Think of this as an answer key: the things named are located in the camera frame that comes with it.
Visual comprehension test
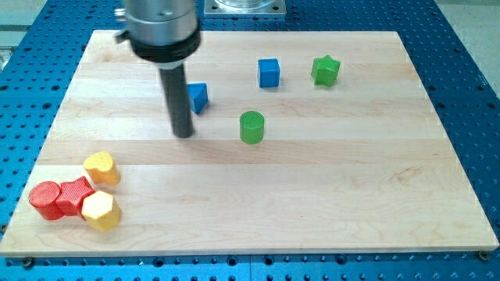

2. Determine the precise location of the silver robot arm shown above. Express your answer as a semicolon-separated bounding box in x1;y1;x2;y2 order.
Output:
114;0;201;69

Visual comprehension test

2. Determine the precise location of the yellow hexagon block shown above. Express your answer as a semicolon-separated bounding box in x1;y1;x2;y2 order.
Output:
81;191;121;232

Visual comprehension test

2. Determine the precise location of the light wooden board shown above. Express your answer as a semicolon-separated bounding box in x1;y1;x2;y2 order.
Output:
1;30;498;257

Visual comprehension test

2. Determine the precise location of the red star block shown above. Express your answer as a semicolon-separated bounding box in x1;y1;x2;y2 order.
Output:
55;176;95;219

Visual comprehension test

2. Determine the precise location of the blue triangle block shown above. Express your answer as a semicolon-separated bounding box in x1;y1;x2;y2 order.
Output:
187;83;208;114

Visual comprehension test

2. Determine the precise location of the green cylinder block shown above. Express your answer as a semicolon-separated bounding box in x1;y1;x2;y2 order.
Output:
239;111;265;144

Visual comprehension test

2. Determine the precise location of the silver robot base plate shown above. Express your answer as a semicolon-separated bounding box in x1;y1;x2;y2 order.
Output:
204;0;287;16

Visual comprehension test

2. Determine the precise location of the green star block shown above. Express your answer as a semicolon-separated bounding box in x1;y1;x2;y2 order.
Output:
311;55;341;87

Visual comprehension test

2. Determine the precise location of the blue cube block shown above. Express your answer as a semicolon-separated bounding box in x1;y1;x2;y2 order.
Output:
258;59;280;88

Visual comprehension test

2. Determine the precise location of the yellow heart block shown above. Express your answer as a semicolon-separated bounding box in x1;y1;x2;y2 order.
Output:
84;151;121;186

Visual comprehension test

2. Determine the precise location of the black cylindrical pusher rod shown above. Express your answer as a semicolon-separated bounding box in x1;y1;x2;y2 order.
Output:
159;64;194;138

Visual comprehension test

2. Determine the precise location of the red cylinder block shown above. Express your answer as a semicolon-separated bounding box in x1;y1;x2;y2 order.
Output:
28;181;64;220

